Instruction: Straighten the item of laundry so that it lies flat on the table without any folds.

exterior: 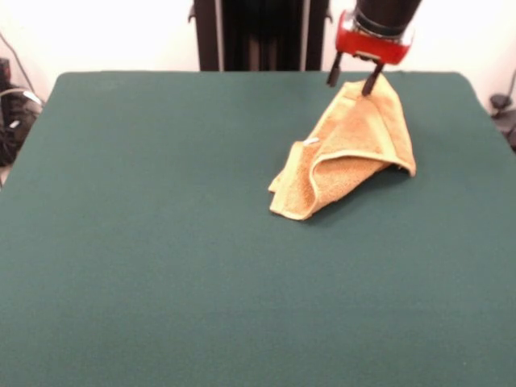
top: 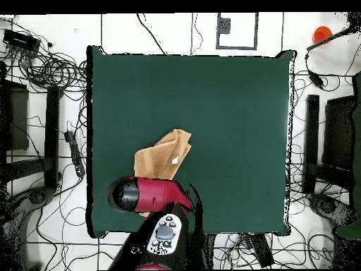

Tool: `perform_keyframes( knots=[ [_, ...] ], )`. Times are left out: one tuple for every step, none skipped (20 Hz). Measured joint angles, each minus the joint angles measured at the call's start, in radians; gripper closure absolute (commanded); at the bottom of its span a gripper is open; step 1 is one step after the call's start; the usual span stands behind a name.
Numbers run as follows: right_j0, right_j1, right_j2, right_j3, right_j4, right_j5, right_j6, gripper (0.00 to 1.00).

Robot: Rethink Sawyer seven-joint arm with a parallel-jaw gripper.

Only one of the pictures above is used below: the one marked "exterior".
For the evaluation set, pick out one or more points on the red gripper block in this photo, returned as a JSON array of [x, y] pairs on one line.
[[371, 46]]

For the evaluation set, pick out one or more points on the tan terry towel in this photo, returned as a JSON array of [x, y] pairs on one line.
[[350, 153]]

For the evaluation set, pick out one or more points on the dark green table cloth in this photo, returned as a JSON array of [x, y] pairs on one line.
[[141, 221]]

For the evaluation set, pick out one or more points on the black equipment pile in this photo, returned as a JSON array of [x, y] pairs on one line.
[[12, 129]]

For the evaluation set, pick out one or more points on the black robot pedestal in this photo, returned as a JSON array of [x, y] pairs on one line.
[[262, 36]]

